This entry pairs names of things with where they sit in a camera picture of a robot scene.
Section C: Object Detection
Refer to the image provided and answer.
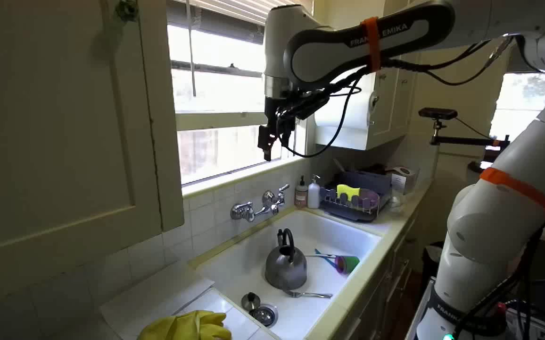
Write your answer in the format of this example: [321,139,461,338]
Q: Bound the thin blind wand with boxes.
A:
[187,0,198,98]

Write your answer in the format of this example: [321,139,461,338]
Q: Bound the metal drain strainer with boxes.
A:
[249,304,281,328]

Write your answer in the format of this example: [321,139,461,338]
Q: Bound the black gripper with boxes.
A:
[257,86,317,162]

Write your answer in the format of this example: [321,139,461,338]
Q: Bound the yellow rubber gloves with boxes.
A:
[136,307,234,340]

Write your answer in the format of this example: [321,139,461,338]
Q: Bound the orange forearm strap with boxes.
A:
[363,15,385,73]

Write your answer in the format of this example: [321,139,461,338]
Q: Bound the window blind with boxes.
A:
[168,0,317,28]

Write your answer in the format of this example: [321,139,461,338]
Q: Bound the white ceramic sink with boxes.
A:
[193,205,385,340]

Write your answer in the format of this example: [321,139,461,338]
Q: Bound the steel kettle black handle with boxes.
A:
[263,226,310,292]

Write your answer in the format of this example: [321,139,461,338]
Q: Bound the kitchen window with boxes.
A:
[164,0,317,192]

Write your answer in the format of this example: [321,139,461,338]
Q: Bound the white countertop container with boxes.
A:
[389,164,419,196]

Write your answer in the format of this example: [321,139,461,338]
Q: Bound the black camera on stand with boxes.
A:
[417,105,513,151]

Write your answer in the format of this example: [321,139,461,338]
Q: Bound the chrome wall tap body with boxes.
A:
[231,190,287,222]

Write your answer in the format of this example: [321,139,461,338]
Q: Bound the small side window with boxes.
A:
[487,69,545,143]

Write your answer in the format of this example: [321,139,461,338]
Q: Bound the cream cabinet door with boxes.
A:
[0,0,187,273]

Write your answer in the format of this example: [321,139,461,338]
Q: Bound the chrome tap spout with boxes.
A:
[244,207,276,222]

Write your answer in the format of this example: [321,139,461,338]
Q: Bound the round metal sink stopper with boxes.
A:
[240,290,263,313]

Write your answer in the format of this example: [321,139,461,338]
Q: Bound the cream lower kitchen cabinets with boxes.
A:
[336,209,429,340]

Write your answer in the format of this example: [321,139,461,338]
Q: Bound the orange label soap bottle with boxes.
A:
[293,173,312,209]

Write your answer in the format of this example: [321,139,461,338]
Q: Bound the white pump soap bottle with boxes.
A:
[308,173,323,209]

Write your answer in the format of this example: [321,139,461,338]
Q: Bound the wire dish rack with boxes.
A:
[317,168,395,224]

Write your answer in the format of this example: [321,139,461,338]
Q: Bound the yellow sponge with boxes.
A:
[336,183,363,202]

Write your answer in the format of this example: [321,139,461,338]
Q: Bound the green cabinet knob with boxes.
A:
[114,0,140,22]

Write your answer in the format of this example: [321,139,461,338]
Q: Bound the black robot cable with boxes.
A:
[280,35,515,160]

